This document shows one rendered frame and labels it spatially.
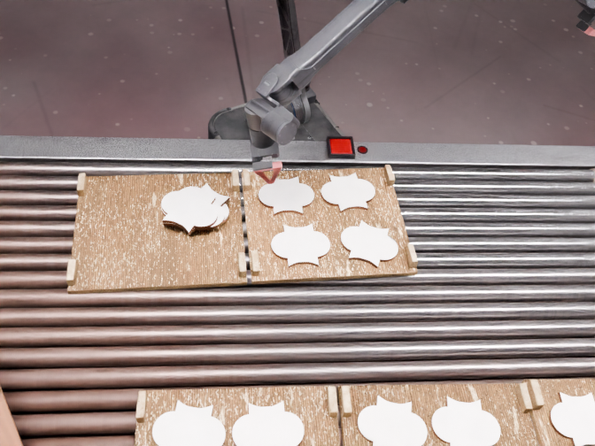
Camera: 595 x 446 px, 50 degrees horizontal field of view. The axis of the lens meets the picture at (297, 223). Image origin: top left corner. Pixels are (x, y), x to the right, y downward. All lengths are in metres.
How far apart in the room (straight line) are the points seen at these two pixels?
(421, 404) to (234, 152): 0.85
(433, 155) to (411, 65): 1.87
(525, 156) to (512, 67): 1.98
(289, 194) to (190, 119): 1.63
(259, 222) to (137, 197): 0.32
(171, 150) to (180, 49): 1.89
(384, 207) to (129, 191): 0.67
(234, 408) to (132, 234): 0.51
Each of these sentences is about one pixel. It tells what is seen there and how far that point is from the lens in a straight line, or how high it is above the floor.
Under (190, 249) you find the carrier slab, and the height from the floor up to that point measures 0.94.
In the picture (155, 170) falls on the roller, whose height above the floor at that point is 0.92.
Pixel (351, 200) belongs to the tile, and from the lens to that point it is 1.70.
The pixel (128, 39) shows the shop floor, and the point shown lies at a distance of 3.76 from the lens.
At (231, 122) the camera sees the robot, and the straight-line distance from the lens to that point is 2.89.
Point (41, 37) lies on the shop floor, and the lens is 3.84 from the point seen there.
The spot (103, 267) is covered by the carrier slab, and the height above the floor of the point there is 0.94.
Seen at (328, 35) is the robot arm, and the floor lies 1.38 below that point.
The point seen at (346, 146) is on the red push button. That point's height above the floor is 0.93.
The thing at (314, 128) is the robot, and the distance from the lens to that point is 2.90.
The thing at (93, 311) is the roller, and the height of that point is 0.92.
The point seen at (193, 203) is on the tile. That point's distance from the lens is 1.61.
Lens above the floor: 2.22
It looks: 52 degrees down
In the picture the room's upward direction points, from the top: 9 degrees clockwise
